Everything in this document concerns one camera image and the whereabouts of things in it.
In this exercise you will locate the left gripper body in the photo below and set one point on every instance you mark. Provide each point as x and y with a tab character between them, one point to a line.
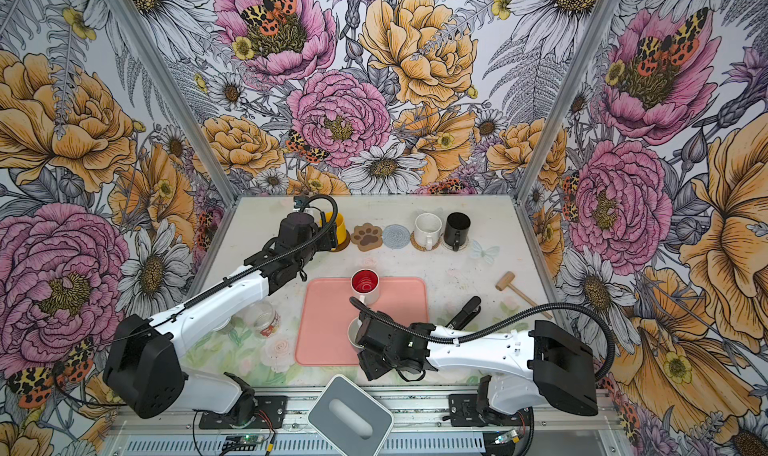
323	240

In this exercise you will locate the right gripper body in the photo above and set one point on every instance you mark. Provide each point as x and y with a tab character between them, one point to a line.
377	365

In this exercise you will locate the yellow mug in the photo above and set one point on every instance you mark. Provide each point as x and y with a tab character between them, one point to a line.
341	231

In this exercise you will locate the purple handled white mug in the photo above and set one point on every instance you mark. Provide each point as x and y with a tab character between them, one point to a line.
352	333

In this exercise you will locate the paw shaped cork coaster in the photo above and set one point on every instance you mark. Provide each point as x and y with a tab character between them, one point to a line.
367	237

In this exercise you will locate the red inside white mug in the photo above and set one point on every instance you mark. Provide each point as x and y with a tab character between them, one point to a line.
365	284

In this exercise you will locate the grey woven round coaster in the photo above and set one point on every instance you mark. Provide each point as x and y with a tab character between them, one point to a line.
396	236

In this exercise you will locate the black mug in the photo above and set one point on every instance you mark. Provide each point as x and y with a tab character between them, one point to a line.
457	229

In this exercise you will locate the glossy brown round coaster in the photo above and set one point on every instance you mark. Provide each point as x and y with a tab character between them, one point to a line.
342	246

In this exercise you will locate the rattan woven round coaster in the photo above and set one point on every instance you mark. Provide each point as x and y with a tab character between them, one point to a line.
420	248

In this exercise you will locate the multicolour woven round coaster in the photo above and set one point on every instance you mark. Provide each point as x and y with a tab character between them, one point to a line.
449	247

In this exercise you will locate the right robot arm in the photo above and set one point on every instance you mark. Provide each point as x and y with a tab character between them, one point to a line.
546	365

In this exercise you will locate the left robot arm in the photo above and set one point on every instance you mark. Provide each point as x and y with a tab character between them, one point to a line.
144	368

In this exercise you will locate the pink tray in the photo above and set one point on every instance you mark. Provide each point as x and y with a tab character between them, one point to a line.
327	314

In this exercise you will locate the grey white box device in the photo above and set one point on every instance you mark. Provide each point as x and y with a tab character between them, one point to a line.
349	419

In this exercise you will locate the glass jar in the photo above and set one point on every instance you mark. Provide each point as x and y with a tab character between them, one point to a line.
262	318

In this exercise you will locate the jar lid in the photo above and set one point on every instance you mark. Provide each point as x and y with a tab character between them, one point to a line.
223	325

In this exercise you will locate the wooden mallet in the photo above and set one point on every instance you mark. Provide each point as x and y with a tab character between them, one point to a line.
507	281

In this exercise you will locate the right small circuit board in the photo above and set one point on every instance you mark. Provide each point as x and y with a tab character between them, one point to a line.
508	437

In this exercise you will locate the green circuit board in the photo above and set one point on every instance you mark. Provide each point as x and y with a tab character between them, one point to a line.
240	443

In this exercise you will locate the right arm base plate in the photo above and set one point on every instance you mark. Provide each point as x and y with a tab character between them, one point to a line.
472	410

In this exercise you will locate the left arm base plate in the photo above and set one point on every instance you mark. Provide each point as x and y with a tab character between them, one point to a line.
269	411

